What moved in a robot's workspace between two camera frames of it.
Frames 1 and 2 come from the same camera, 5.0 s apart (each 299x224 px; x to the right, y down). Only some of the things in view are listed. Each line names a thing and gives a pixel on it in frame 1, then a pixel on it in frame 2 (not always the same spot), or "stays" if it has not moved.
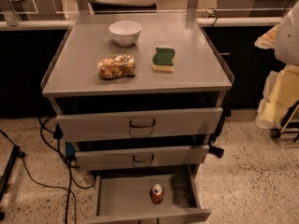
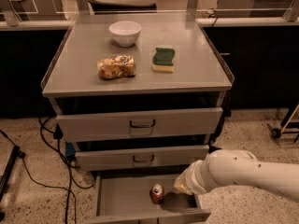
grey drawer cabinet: [139, 96] stays
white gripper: [288, 39] -> [193, 175]
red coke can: [157, 194] stays
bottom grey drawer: [124, 198] stays
